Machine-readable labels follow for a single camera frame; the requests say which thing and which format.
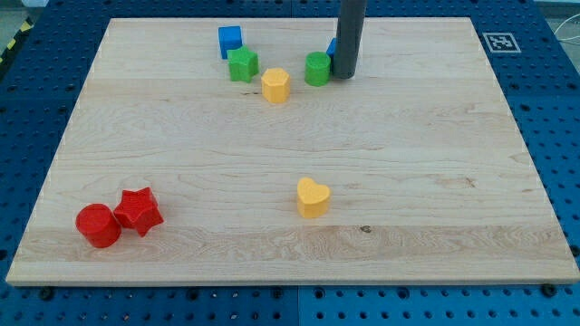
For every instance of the yellow black hazard tape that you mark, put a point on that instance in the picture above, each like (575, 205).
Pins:
(17, 41)

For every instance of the white fiducial marker tag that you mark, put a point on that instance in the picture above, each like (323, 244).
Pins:
(500, 42)

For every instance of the light wooden board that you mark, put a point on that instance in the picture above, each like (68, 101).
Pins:
(431, 180)

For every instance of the blue cube block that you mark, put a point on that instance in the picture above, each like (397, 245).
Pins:
(229, 38)

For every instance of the green star block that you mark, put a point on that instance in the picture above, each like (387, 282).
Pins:
(242, 64)

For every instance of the yellow heart block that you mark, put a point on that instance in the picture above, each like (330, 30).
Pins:
(313, 199)

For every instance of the red cylinder block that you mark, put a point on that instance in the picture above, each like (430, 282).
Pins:
(97, 224)

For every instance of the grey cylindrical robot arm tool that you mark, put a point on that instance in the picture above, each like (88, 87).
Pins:
(348, 37)

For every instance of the blue block behind arm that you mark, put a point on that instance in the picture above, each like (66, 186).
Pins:
(330, 51)

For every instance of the red star block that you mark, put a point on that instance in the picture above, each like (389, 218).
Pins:
(138, 210)

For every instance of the yellow hexagon block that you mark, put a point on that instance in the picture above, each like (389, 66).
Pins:
(276, 85)

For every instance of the green cylinder block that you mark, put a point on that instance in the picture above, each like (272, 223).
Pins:
(317, 68)

